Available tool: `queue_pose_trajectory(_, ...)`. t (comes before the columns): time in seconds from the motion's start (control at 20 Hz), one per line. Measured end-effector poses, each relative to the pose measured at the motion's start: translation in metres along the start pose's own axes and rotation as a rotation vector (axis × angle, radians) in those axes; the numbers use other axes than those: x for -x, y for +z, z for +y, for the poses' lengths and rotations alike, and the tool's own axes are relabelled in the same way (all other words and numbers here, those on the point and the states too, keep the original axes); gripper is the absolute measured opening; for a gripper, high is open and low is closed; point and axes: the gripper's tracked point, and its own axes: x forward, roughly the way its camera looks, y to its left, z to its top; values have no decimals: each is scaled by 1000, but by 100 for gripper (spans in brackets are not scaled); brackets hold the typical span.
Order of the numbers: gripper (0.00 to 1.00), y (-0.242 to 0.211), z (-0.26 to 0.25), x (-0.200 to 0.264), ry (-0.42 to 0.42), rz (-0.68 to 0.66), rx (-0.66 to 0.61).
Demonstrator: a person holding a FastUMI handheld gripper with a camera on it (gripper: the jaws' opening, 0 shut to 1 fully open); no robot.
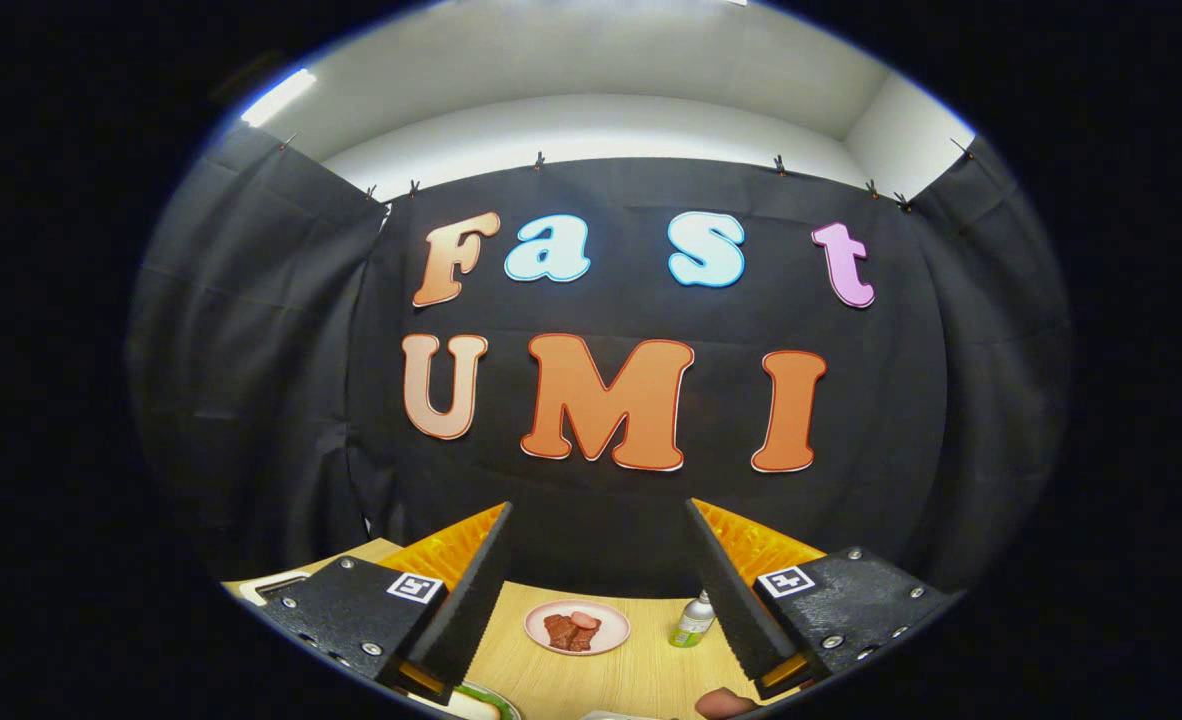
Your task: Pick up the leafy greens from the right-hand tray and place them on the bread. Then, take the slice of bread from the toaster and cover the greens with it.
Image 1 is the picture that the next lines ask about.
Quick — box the row of black cloth clips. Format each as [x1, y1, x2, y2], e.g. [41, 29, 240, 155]
[276, 132, 977, 213]

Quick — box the brown meat slab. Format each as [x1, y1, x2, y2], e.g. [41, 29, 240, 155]
[543, 612, 602, 653]

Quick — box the white toaster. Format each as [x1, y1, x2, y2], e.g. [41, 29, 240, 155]
[238, 570, 312, 607]

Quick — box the pink round plate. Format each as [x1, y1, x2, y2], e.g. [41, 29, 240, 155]
[524, 599, 632, 657]

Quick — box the white round plate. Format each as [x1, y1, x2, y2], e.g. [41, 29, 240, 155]
[421, 680, 522, 720]

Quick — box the silver green-label bottle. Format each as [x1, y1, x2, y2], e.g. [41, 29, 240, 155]
[669, 590, 717, 649]

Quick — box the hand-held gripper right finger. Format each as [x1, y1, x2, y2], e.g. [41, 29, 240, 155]
[684, 498, 964, 703]

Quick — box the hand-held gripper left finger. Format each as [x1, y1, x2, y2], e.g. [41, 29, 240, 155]
[251, 502, 515, 707]

